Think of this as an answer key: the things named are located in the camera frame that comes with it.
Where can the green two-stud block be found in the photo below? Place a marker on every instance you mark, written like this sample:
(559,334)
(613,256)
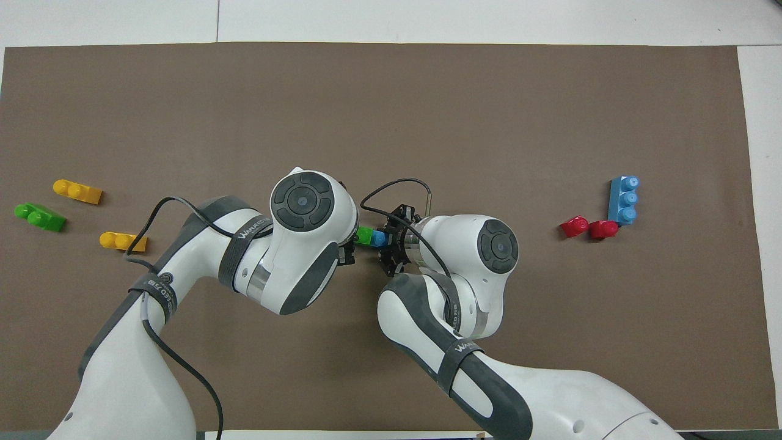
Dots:
(365,236)
(43,219)

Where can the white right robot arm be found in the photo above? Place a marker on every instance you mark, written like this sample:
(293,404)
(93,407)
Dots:
(476,256)

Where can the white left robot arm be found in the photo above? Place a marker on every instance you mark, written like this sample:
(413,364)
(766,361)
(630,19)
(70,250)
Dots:
(305,244)

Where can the brown table mat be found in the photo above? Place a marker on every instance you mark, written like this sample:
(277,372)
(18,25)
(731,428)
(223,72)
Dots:
(391,122)

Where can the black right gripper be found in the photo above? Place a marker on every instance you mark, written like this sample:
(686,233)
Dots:
(405,241)

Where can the red one-stud block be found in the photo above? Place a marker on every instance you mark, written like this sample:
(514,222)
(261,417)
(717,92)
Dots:
(573,227)
(603,229)

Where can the blue three-stud block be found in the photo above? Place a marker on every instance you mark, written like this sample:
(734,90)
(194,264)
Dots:
(623,201)
(379,238)

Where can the yellow two-stud block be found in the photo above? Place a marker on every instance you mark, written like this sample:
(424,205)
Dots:
(79,192)
(113,240)

